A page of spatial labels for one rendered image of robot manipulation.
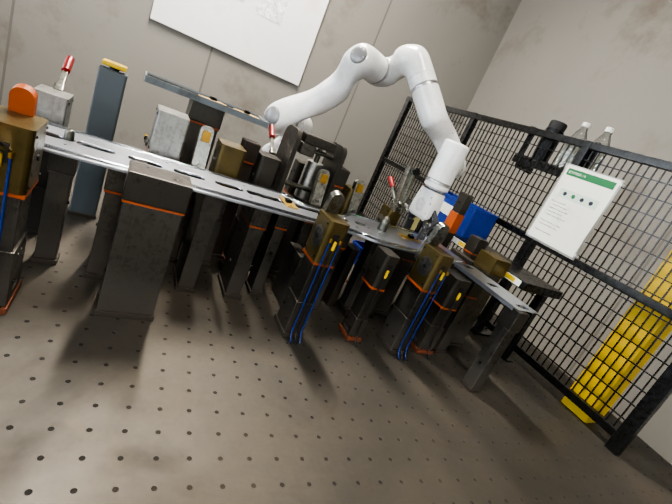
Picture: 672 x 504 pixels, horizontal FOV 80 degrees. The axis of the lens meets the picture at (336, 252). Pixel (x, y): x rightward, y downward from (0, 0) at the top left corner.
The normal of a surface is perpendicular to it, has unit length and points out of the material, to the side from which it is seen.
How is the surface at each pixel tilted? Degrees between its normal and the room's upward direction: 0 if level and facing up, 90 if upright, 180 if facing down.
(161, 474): 0
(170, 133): 90
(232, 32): 90
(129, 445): 0
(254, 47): 90
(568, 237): 90
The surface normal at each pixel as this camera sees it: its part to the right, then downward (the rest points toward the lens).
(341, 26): 0.32, 0.43
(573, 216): -0.84, -0.20
